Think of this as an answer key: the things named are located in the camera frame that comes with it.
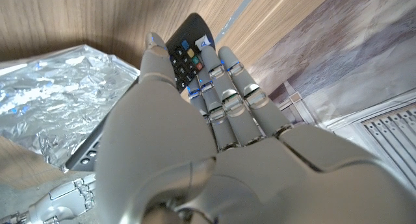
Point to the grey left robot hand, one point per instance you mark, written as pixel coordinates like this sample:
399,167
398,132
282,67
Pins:
178,159

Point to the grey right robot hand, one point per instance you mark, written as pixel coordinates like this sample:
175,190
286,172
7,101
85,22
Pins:
65,201

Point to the aluminum foil sheet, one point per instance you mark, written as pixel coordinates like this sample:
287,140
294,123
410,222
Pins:
58,97

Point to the black TV remote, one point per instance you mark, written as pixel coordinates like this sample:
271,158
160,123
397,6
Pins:
191,29

